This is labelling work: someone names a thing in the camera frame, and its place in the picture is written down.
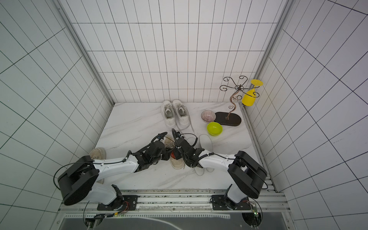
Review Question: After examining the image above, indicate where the beige shoe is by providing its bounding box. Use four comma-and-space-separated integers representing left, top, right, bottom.
89, 147, 107, 185
164, 135, 185, 170

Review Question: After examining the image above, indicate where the white shoe insole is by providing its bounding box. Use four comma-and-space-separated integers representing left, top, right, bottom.
199, 134, 215, 173
186, 137, 205, 176

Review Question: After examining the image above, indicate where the white sneaker with laces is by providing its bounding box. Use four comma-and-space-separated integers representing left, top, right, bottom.
172, 99, 194, 131

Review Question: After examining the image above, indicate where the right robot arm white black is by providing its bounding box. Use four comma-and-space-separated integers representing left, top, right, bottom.
172, 129, 267, 204

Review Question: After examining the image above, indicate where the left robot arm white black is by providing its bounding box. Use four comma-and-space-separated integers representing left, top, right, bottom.
57, 132, 170, 210

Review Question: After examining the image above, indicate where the lime green plastic bowl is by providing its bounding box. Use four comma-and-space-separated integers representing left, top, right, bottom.
207, 122, 223, 137

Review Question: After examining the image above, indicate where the pink marbled bowl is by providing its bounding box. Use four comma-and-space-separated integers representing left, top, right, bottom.
201, 110, 216, 123

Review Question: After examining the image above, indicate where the black oval stand base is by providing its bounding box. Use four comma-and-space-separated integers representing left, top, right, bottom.
214, 112, 242, 127

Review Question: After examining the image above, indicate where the curly metal cup stand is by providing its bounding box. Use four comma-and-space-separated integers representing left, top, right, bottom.
220, 75, 253, 113

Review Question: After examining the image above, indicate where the yellow plastic goblet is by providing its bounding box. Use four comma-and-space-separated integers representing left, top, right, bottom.
241, 79, 263, 106

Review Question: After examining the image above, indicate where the aluminium rail frame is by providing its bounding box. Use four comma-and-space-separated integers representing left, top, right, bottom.
59, 189, 293, 222

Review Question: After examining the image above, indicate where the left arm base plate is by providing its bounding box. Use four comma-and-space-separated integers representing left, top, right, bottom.
97, 195, 139, 211

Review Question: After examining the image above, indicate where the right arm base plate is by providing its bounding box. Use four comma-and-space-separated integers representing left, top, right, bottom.
210, 195, 252, 211

